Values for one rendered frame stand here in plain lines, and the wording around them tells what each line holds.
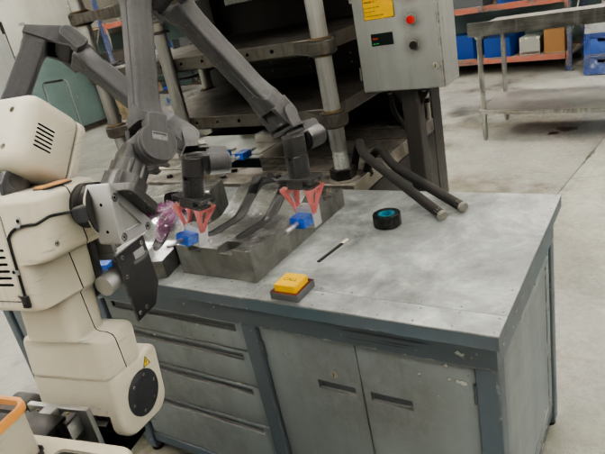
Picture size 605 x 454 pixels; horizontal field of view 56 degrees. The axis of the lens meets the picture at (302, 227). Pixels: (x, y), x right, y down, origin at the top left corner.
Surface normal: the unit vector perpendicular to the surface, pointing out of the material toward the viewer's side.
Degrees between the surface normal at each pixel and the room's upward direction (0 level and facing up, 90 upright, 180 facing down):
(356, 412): 90
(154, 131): 68
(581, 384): 0
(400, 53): 90
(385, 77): 90
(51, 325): 82
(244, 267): 90
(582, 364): 0
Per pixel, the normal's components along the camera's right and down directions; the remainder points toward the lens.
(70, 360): -0.35, 0.30
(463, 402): -0.51, 0.43
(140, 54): 0.61, -0.25
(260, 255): 0.84, 0.06
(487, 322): -0.19, -0.90
